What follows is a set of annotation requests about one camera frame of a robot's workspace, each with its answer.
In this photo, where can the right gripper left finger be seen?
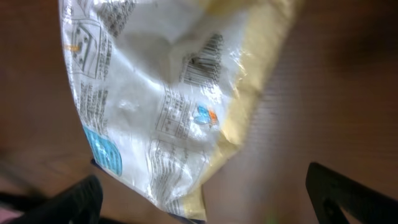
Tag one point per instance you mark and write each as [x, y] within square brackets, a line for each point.
[80, 203]

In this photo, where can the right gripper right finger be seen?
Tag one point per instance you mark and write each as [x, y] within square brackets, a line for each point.
[331, 192]

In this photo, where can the yellow snack bag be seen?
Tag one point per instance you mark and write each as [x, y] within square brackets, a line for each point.
[165, 89]

